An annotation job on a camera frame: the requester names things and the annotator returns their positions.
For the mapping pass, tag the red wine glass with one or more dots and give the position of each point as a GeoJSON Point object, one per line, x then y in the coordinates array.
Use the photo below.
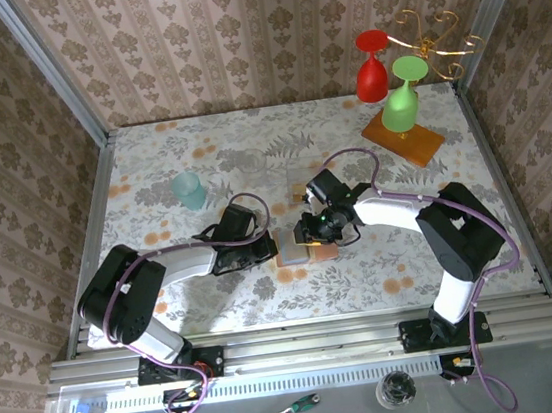
{"type": "Point", "coordinates": [371, 79]}

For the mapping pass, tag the orange wooden rack base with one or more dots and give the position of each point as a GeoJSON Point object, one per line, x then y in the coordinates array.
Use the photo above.
{"type": "Point", "coordinates": [422, 145]}

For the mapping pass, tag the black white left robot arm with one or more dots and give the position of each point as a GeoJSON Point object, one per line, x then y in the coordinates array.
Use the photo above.
{"type": "Point", "coordinates": [187, 263]}

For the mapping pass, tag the aluminium side rail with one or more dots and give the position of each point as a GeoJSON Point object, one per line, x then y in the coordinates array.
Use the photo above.
{"type": "Point", "coordinates": [482, 141]}
{"type": "Point", "coordinates": [97, 203]}

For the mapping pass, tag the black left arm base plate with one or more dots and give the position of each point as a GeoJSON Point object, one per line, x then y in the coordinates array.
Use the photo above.
{"type": "Point", "coordinates": [214, 360]}

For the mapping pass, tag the gold credit card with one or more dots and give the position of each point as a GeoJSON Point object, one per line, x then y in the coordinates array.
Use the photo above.
{"type": "Point", "coordinates": [299, 192]}

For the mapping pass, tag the green wine glass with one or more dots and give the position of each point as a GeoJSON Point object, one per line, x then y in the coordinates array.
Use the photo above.
{"type": "Point", "coordinates": [400, 108]}

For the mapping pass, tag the aluminium mounting rail beam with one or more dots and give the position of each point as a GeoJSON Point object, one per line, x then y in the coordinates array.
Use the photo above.
{"type": "Point", "coordinates": [313, 343]}

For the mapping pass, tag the aluminium frame post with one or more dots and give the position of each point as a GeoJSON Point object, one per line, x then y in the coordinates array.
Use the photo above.
{"type": "Point", "coordinates": [493, 3]}
{"type": "Point", "coordinates": [51, 68]}

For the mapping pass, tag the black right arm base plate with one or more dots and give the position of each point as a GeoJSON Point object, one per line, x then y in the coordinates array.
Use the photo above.
{"type": "Point", "coordinates": [415, 335]}

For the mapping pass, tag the round jar of screws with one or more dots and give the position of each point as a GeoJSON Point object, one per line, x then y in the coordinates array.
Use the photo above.
{"type": "Point", "coordinates": [395, 389]}

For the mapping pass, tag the clear glass tumbler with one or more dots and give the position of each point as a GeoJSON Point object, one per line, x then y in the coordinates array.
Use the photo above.
{"type": "Point", "coordinates": [251, 163]}

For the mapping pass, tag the frosted teal cup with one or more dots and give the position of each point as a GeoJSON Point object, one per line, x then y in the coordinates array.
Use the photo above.
{"type": "Point", "coordinates": [188, 191]}

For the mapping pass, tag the black power connector block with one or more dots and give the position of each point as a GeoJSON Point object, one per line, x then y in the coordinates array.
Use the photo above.
{"type": "Point", "coordinates": [449, 364]}
{"type": "Point", "coordinates": [178, 395]}

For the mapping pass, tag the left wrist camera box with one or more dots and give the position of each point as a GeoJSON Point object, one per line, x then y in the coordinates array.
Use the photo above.
{"type": "Point", "coordinates": [237, 218]}

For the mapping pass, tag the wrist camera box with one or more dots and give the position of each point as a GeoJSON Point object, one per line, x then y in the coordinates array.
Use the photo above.
{"type": "Point", "coordinates": [237, 218]}
{"type": "Point", "coordinates": [326, 187]}

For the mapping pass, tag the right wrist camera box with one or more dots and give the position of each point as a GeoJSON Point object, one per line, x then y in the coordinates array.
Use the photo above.
{"type": "Point", "coordinates": [326, 187]}

